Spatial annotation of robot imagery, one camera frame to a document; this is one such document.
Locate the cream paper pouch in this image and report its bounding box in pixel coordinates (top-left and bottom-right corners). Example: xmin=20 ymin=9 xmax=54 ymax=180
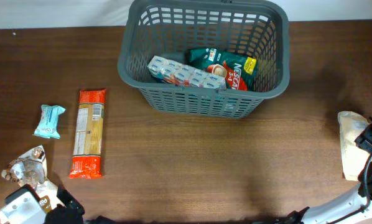
xmin=338 ymin=111 xmax=372 ymax=181

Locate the orange spaghetti packet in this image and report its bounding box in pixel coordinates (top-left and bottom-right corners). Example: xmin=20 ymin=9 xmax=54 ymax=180
xmin=69 ymin=89 xmax=106 ymax=179

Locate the green Nescafe coffee bag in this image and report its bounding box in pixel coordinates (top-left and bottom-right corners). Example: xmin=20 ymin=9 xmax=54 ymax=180
xmin=187 ymin=48 xmax=259 ymax=91

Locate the pink blue tissue multipack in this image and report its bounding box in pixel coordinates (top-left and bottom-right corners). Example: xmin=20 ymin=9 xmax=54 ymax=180
xmin=147 ymin=56 xmax=226 ymax=90

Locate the grey plastic basket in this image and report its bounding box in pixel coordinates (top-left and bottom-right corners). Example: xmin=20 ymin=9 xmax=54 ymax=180
xmin=118 ymin=0 xmax=290 ymax=118

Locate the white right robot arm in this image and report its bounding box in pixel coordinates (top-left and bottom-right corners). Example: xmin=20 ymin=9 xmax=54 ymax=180
xmin=277 ymin=111 xmax=372 ymax=224

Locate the white brown cookie bag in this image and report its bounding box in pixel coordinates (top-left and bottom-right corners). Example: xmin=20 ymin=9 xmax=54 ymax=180
xmin=1 ymin=145 xmax=63 ymax=212

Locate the mint green snack packet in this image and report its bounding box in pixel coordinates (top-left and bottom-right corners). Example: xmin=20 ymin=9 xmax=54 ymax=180
xmin=34 ymin=105 xmax=66 ymax=139

